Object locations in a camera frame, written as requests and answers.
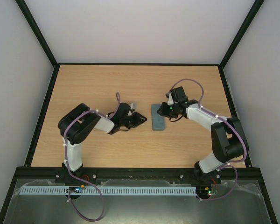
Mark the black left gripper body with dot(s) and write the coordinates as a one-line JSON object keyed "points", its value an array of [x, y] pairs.
{"points": [[130, 122]]}

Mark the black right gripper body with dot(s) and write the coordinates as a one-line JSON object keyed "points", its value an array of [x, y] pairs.
{"points": [[164, 110]]}

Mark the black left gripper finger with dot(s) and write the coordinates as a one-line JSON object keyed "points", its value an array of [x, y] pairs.
{"points": [[138, 122], [139, 116]]}

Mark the grey-green glasses case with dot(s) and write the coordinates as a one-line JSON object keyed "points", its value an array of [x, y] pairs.
{"points": [[158, 121]]}

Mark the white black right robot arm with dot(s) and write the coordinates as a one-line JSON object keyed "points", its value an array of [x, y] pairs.
{"points": [[228, 140]]}

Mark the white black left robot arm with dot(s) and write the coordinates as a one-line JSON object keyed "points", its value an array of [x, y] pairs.
{"points": [[77, 125]]}

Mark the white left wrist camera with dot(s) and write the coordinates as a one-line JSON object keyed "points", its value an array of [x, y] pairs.
{"points": [[133, 107]]}

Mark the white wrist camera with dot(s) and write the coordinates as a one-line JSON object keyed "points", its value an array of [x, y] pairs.
{"points": [[170, 99], [133, 107]]}

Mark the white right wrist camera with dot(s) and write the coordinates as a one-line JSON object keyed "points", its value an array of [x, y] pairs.
{"points": [[170, 99]]}

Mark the black front mounting rail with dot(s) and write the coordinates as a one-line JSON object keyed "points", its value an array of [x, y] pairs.
{"points": [[99, 175]]}

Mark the light blue slotted cable duct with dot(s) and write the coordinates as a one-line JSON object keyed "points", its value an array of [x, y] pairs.
{"points": [[109, 191]]}

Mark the black frame corner post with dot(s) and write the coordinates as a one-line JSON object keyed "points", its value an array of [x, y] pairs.
{"points": [[241, 32]]}

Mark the black left rear frame post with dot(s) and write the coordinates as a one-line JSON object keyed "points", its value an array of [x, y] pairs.
{"points": [[36, 30]]}

